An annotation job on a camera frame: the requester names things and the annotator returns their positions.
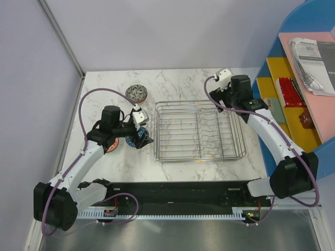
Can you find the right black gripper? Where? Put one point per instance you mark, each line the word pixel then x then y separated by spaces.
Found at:
pixel 219 95

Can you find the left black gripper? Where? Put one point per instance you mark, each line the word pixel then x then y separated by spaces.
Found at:
pixel 144 141

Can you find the blue triangle pattern bowl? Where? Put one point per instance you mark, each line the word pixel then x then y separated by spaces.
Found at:
pixel 131 140

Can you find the metal wire dish rack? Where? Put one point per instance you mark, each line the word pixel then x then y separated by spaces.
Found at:
pixel 195 131

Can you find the leaf pattern bowl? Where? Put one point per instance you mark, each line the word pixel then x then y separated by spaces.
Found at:
pixel 137 93

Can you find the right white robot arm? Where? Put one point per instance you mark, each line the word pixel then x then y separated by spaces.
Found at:
pixel 296 170

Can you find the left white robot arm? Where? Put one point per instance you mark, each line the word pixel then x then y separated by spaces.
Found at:
pixel 59 201

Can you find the orange floral bowl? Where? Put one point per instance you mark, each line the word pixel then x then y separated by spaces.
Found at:
pixel 113 146

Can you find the pale green box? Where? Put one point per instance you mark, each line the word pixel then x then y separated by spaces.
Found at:
pixel 276 110

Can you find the red patterned box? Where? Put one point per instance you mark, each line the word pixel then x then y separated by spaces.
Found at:
pixel 289 92

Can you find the blue wooden shelf unit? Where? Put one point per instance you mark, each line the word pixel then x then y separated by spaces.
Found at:
pixel 311 20

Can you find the brown small toy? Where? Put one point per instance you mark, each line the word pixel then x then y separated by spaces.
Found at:
pixel 306 120

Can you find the spiral bound booklet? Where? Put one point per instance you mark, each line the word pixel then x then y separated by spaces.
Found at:
pixel 314 61

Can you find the aluminium corner profile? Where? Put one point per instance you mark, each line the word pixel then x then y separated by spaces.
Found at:
pixel 60 35

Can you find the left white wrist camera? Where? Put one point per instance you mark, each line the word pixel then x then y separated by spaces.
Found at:
pixel 140 117

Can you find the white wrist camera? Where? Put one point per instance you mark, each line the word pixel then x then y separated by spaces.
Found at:
pixel 140 117
pixel 223 78

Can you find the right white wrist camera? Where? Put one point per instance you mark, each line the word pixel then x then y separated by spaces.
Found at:
pixel 223 78

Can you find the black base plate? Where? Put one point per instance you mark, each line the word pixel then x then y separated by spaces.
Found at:
pixel 136 195

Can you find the white cable duct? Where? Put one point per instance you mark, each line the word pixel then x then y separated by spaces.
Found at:
pixel 171 212

